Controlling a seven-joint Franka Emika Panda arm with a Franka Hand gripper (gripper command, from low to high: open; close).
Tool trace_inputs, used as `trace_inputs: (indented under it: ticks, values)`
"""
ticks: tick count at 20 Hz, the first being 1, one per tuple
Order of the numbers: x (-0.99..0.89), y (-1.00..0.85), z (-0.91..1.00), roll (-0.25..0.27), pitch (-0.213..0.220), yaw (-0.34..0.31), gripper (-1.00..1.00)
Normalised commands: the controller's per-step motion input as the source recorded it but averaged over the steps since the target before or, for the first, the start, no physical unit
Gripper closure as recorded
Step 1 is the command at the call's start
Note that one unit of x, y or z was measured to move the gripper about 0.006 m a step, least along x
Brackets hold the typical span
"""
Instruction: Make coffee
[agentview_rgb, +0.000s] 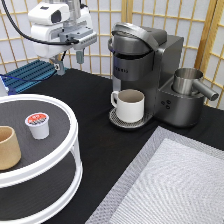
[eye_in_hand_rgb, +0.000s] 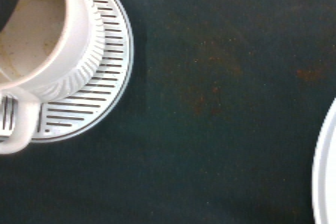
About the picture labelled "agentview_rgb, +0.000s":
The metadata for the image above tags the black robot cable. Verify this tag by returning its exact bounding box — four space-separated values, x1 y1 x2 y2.
1 0 80 46

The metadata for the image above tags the steel milk frother jug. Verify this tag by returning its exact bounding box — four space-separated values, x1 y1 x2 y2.
173 68 219 101

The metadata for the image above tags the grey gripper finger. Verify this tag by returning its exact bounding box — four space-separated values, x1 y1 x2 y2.
51 58 65 76
76 49 84 64

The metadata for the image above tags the black table cloth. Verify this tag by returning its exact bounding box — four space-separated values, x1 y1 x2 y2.
27 69 224 224

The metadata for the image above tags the grey pod coffee machine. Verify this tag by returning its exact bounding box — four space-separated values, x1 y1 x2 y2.
108 22 204 128

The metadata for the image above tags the white ceramic mug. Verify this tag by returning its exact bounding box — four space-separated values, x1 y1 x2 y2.
111 89 145 123

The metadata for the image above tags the grey woven placemat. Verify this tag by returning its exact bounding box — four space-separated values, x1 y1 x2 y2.
85 127 224 224

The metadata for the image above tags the wooden shoji folding screen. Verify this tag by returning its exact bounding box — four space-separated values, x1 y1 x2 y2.
0 0 224 110

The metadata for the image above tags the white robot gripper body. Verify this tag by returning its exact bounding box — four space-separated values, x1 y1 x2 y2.
28 2 97 58

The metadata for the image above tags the red-lidded coffee pod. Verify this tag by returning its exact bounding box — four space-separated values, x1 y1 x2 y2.
25 112 49 140

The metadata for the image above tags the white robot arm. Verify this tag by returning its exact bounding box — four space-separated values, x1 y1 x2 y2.
28 0 97 75

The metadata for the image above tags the white two-tier round shelf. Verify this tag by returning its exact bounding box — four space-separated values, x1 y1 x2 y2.
0 94 83 224

